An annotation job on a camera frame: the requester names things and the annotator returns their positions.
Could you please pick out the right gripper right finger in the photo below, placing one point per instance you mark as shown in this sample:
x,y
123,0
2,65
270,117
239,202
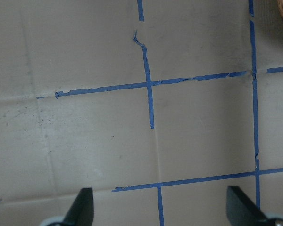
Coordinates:
x,y
241,210

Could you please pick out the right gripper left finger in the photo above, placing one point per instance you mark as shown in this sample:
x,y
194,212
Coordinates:
x,y
81,212

